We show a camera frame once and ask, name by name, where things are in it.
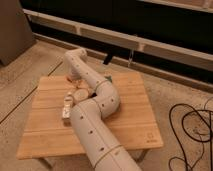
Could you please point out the white shelf rail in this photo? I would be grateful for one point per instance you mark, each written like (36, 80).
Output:
(166, 51)

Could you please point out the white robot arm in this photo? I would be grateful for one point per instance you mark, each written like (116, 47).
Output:
(103, 149)

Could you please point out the green sponge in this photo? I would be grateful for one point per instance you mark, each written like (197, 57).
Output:
(109, 78)

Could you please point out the grey cabinet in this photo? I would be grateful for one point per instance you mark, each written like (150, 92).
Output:
(16, 35)

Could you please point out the wooden table board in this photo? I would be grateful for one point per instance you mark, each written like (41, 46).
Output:
(45, 135)

